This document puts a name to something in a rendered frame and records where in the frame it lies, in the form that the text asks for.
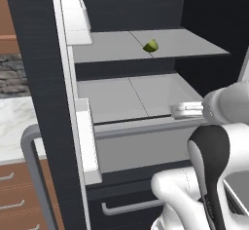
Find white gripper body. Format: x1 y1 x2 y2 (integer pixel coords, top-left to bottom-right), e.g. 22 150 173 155
170 100 206 121

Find white fridge crisper drawer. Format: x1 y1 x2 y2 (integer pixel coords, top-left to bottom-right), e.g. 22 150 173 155
76 72 209 174

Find green lemon wedge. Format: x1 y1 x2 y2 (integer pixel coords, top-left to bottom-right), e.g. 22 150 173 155
142 38 160 54

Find grey fridge shelf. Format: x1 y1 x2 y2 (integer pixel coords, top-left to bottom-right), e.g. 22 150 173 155
71 27 231 64

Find dark fridge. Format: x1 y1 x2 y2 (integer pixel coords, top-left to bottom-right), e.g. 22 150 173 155
63 0 249 230

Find dark fridge door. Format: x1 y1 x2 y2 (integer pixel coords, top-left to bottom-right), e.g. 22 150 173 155
3 0 103 230

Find brown base cabinet drawers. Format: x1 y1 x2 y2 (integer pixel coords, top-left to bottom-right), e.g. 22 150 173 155
0 159 66 230

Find tall white door bin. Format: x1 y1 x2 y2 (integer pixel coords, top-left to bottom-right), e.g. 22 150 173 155
74 97 103 186

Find small white door bin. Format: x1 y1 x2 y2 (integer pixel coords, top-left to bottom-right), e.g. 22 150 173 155
61 0 94 47

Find grey freezer drawer handle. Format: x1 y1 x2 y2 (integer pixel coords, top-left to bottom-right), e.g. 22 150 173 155
100 198 165 216

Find grey fridge door handle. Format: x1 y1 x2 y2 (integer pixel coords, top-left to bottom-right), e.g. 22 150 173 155
19 123 60 230

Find brown wall cabinet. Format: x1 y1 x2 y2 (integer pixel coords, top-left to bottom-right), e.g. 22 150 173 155
0 0 21 55

